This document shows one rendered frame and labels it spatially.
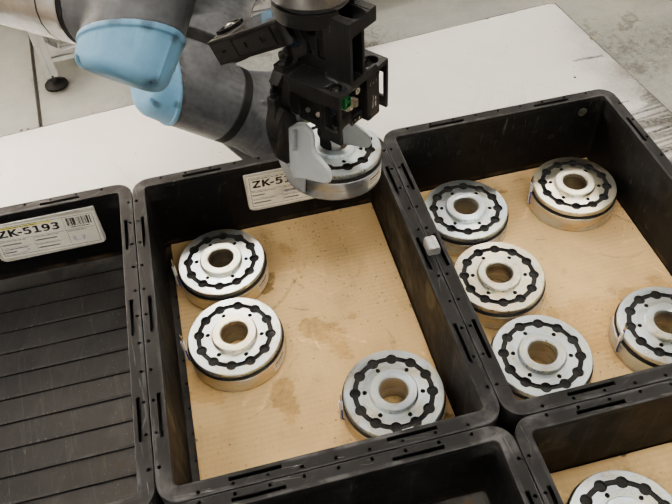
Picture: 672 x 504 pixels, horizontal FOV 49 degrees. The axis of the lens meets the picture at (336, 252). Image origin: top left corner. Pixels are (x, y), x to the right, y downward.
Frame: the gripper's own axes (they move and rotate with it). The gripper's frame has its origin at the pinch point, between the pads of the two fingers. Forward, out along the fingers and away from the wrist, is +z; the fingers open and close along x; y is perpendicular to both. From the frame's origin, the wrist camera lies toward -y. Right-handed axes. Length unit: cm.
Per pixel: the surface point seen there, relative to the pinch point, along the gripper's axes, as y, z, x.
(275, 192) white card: -9.1, 11.2, 2.8
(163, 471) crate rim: 9.2, 6.5, -31.2
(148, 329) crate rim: -2.8, 6.4, -22.1
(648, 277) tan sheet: 31.6, 16.2, 21.1
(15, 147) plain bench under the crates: -68, 29, -2
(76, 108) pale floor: -161, 99, 56
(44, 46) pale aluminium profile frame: -175, 83, 61
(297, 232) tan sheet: -6.1, 16.3, 2.6
